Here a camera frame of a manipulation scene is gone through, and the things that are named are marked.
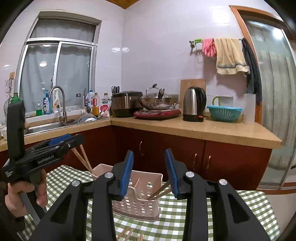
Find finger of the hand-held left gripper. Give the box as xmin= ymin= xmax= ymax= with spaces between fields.
xmin=47 ymin=134 xmax=74 ymax=146
xmin=24 ymin=134 xmax=85 ymax=160

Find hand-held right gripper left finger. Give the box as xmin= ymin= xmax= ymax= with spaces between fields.
xmin=29 ymin=150 xmax=134 ymax=241

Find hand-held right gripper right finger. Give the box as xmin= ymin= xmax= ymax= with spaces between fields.
xmin=164 ymin=149 xmax=271 ymax=241

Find light wooden chopstick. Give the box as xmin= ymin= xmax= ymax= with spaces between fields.
xmin=153 ymin=189 xmax=172 ymax=200
xmin=148 ymin=181 xmax=170 ymax=200
xmin=70 ymin=148 xmax=94 ymax=176
xmin=80 ymin=146 xmax=93 ymax=172

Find pink perforated utensil basket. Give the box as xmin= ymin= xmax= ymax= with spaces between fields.
xmin=91 ymin=163 xmax=163 ymax=222

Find pile of wooden chopsticks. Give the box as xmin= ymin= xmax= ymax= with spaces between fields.
xmin=116 ymin=227 xmax=144 ymax=241

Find person's left hand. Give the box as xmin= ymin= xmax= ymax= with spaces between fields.
xmin=5 ymin=173 xmax=48 ymax=217

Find steel kitchen sink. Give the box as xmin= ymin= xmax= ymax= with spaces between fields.
xmin=23 ymin=117 xmax=109 ymax=136

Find dishes in sink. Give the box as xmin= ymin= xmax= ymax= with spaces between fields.
xmin=77 ymin=113 xmax=97 ymax=123

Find chrome kitchen faucet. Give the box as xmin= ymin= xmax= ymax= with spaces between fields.
xmin=48 ymin=86 xmax=67 ymax=123

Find blue pump soap bottle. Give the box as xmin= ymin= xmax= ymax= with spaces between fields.
xmin=43 ymin=90 xmax=50 ymax=114

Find white spray bottle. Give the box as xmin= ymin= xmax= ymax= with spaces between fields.
xmin=53 ymin=89 xmax=62 ymax=112

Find cooking oil bottle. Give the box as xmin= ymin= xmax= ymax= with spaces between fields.
xmin=92 ymin=93 xmax=100 ymax=117

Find tan kitchen countertop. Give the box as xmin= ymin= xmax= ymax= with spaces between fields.
xmin=0 ymin=115 xmax=283 ymax=152

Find sliding glass window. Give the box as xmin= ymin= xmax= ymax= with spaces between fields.
xmin=16 ymin=17 xmax=102 ymax=116

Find red induction cooker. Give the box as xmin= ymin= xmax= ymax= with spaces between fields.
xmin=134 ymin=108 xmax=181 ymax=120

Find red-brown kitchen cabinet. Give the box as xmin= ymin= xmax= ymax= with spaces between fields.
xmin=0 ymin=125 xmax=273 ymax=192

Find dark rice cooker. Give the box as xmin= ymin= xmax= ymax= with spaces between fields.
xmin=110 ymin=91 xmax=144 ymax=117

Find steel wok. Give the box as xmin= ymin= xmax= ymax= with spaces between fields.
xmin=138 ymin=96 xmax=179 ymax=110

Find steel electric kettle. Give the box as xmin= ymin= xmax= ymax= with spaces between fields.
xmin=183 ymin=86 xmax=207 ymax=122

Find green checked tablecloth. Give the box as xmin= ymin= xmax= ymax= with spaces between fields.
xmin=17 ymin=164 xmax=281 ymax=241

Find teal plastic colander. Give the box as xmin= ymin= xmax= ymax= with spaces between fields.
xmin=206 ymin=105 xmax=243 ymax=122

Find glass wok lid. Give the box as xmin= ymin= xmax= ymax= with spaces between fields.
xmin=146 ymin=84 xmax=165 ymax=99

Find wooden cutting board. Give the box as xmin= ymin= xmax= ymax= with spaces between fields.
xmin=180 ymin=79 xmax=206 ymax=112

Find translucent plastic container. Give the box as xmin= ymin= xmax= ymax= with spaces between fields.
xmin=243 ymin=93 xmax=256 ymax=126

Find dark hanging cloth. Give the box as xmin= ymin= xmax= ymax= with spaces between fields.
xmin=240 ymin=38 xmax=263 ymax=105

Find beige hanging towel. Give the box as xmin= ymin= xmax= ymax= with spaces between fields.
xmin=214 ymin=38 xmax=250 ymax=76

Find pink rubber gloves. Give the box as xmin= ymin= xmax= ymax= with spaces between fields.
xmin=202 ymin=38 xmax=217 ymax=57

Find wood-framed sliding glass door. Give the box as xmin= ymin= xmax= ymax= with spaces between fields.
xmin=229 ymin=5 xmax=296 ymax=195

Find metal towel rack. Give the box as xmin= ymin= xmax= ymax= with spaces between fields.
xmin=189 ymin=38 xmax=245 ymax=56

